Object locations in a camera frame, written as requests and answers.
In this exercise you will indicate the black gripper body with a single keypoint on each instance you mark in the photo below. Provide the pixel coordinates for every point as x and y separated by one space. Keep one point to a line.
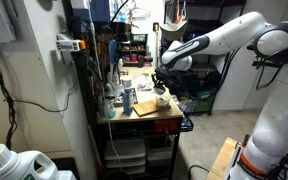
166 79

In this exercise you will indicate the silver bowl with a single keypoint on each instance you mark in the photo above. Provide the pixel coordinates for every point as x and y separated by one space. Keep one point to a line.
160 90

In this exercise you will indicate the wooden chopping board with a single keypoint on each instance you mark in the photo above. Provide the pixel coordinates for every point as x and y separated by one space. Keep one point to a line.
148 107

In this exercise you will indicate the wooden workbench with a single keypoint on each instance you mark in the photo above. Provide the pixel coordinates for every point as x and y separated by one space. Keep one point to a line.
165 122

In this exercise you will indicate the blue small bottle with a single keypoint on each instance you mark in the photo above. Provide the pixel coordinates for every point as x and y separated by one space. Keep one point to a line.
112 111

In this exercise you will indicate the white storage bins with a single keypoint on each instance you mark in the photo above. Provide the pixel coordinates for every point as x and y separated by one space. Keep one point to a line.
126 155

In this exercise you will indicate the white power strip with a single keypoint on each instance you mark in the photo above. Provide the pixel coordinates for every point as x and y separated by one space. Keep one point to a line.
70 45

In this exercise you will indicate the large white detergent jug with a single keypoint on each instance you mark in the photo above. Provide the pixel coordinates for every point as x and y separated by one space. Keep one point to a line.
29 165

